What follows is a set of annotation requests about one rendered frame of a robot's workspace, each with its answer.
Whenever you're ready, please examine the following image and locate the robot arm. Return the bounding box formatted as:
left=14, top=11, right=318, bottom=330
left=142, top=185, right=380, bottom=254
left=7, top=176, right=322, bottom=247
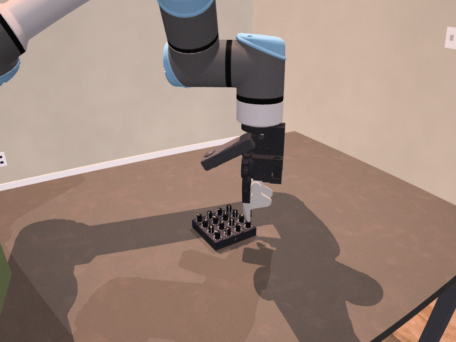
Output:
left=0, top=0, right=286, bottom=171

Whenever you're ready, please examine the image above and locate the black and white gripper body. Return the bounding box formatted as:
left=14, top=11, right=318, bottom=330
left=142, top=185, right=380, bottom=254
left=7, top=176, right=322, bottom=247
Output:
left=241, top=122, right=285, bottom=184

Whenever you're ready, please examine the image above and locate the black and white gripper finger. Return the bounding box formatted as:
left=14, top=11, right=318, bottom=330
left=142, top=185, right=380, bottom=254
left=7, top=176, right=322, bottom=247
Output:
left=242, top=166, right=272, bottom=222
left=255, top=180, right=273, bottom=197

